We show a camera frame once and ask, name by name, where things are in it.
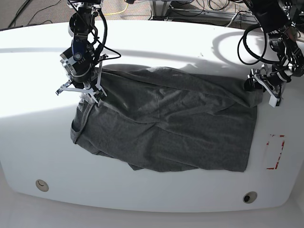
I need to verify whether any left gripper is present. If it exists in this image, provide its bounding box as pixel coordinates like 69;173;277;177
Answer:
244;64;291;107

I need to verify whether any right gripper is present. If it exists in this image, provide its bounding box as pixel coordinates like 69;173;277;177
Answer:
56;54;107;103

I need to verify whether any grey t-shirt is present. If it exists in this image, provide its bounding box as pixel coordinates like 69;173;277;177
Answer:
70;67;263;172

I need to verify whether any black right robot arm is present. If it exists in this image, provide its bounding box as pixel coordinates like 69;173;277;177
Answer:
56;0;108;103

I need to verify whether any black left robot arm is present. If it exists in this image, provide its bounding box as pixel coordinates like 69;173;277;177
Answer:
239;0;304;107

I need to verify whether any red tape marking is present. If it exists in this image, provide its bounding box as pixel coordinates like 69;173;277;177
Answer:
264;134;285;170

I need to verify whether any left table grommet hole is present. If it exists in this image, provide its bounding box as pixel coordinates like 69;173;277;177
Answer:
35;180;49;192

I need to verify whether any table grommet hole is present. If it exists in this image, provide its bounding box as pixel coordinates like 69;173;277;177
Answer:
35;180;49;192
243;191;257;204

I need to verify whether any right table grommet hole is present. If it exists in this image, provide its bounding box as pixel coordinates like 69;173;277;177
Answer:
243;191;257;204

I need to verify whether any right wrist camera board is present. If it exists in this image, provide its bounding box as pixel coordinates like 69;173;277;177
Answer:
95;90;107;102

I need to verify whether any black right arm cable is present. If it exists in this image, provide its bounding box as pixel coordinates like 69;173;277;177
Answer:
66;0;122;69

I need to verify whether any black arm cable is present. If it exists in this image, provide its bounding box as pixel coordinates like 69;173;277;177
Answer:
66;0;122;69
237;0;285;66

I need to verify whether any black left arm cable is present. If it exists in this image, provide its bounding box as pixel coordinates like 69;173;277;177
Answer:
237;0;285;66

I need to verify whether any white cable on floor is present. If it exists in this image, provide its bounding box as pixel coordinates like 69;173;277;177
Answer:
225;10;240;28

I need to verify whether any aluminium frame post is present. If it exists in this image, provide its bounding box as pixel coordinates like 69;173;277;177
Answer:
149;0;172;20

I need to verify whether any black floor cables left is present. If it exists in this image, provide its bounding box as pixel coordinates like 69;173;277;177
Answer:
8;0;60;28

